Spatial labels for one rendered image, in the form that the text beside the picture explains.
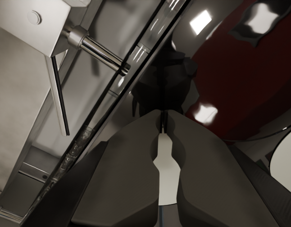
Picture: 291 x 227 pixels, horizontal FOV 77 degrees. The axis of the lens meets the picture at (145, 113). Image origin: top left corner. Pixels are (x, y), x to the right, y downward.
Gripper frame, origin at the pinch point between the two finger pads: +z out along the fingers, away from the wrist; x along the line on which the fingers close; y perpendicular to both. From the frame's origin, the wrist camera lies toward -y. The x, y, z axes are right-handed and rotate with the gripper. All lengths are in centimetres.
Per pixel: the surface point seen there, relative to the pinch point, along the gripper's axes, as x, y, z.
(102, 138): -4.8, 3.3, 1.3
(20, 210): -19.2, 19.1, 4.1
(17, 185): -21.2, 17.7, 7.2
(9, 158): -16.0, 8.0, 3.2
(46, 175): -15.2, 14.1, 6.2
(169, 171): 1.0, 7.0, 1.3
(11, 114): -13.7, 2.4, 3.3
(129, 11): -3.2, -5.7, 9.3
